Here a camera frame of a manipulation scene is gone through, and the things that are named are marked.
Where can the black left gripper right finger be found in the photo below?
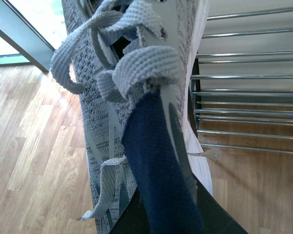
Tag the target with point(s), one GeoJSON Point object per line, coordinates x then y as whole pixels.
{"type": "Point", "coordinates": [215, 219]}

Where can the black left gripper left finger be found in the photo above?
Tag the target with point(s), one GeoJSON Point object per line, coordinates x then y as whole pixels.
{"type": "Point", "coordinates": [134, 218]}

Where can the black metal shoe rack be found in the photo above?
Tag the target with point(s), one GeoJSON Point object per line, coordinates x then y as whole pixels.
{"type": "Point", "coordinates": [242, 83]}

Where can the dark window frame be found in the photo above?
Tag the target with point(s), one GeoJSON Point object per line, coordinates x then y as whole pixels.
{"type": "Point", "coordinates": [18, 32]}

